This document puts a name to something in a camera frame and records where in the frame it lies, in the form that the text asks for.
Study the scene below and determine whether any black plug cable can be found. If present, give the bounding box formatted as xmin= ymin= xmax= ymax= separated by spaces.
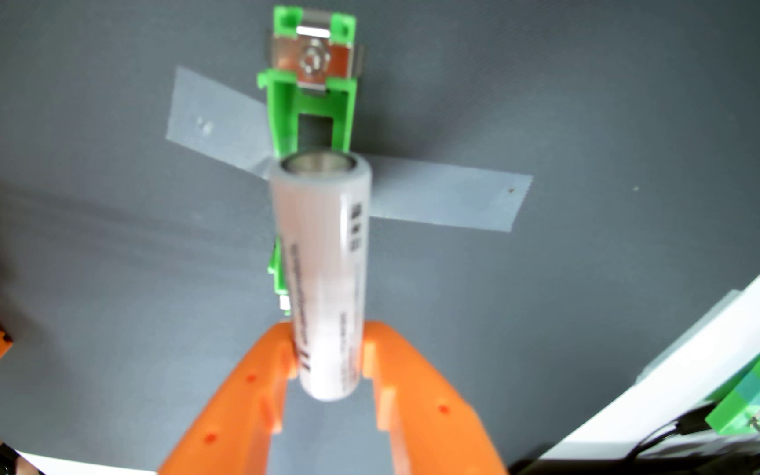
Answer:
xmin=624 ymin=402 xmax=717 ymax=463

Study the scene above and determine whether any black wrist watch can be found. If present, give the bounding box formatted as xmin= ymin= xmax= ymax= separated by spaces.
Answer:
xmin=0 ymin=442 xmax=41 ymax=475

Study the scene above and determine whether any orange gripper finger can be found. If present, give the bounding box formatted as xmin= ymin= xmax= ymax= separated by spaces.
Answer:
xmin=157 ymin=322 xmax=300 ymax=475
xmin=360 ymin=321 xmax=509 ymax=475

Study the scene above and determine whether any green battery holder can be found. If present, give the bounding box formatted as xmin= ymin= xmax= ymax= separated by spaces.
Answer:
xmin=256 ymin=5 xmax=360 ymax=316

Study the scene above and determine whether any white cylindrical battery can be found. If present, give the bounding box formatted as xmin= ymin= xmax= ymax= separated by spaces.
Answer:
xmin=269 ymin=150 xmax=373 ymax=402

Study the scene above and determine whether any green block with blue band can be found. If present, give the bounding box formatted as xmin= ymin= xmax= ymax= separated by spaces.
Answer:
xmin=705 ymin=323 xmax=760 ymax=436

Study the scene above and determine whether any grey tape strip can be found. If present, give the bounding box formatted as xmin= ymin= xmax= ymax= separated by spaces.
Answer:
xmin=165 ymin=65 xmax=534 ymax=234

